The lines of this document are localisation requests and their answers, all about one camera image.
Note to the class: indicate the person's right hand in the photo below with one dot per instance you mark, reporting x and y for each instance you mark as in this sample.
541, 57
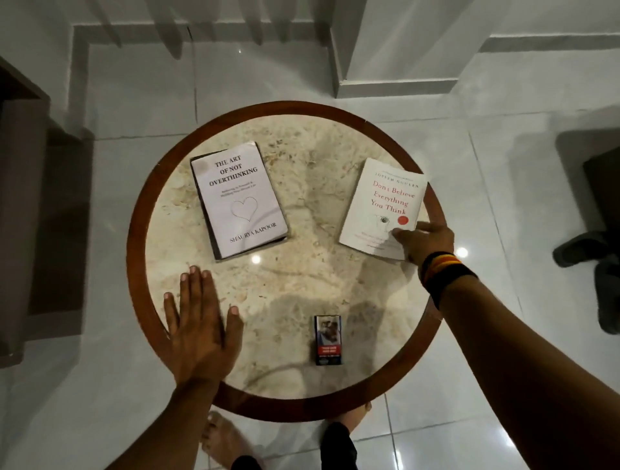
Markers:
431, 242

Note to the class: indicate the person's left hand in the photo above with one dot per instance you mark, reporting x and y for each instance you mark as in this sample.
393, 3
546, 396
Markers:
201, 348

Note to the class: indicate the person's right thumb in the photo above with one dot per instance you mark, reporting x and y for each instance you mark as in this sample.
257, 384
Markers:
402, 234

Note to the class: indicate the person's left thumb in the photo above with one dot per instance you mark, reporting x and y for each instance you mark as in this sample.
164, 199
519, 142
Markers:
234, 327

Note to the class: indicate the person's left little finger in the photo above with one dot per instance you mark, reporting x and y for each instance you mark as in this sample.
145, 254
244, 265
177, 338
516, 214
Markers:
171, 314

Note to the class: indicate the person's left middle finger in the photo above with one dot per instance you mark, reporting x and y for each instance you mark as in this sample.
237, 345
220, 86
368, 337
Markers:
195, 295

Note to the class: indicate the white book with red lettering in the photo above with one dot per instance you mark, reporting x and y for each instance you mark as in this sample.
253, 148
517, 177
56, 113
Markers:
380, 208

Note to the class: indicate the person's right forearm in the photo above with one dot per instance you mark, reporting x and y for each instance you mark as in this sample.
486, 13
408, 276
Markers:
528, 377

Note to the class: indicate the person's left forearm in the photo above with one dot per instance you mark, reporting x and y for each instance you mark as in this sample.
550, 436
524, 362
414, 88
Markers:
164, 431

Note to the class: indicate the black striped wristband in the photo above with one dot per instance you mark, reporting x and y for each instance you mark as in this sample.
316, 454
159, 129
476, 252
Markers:
443, 273

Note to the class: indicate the round wood-rimmed marble table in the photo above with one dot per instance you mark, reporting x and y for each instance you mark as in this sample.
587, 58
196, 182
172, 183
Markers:
310, 300

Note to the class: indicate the dark cigarette pack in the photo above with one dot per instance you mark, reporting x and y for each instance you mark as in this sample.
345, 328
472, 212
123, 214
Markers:
328, 341

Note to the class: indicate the white book with heart drawing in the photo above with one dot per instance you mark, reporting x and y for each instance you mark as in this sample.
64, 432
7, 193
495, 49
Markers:
240, 203

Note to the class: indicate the person's left foot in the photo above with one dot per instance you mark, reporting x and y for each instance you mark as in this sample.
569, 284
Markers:
224, 443

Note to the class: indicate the person's foot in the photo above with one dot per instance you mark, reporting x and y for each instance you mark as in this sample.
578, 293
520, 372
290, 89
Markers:
224, 443
353, 415

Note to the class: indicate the person's right foot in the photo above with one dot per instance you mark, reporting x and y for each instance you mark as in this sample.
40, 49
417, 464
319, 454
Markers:
353, 415

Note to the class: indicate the black trousers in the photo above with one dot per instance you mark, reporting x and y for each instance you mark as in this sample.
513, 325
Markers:
339, 448

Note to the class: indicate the brown wooden furniture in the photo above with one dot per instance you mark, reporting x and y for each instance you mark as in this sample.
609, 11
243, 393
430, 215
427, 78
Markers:
22, 218

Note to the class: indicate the dark slipper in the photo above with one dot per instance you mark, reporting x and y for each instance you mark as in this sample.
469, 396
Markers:
609, 298
581, 249

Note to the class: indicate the dark furniture piece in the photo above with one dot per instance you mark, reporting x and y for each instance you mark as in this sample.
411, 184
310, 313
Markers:
605, 189

